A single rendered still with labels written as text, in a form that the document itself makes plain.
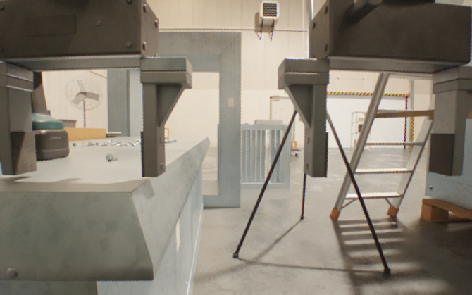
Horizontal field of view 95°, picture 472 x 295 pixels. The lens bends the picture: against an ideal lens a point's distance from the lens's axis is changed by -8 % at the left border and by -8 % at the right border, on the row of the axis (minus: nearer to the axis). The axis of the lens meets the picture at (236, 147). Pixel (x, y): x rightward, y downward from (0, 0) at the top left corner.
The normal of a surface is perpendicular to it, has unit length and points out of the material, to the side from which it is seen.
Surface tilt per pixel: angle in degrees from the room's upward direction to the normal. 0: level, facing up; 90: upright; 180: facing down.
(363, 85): 90
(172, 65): 90
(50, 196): 67
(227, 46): 90
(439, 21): 90
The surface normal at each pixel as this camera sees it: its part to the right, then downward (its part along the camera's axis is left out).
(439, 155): -1.00, 0.00
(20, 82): 1.00, 0.00
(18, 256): 0.08, -0.32
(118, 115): 0.03, 0.07
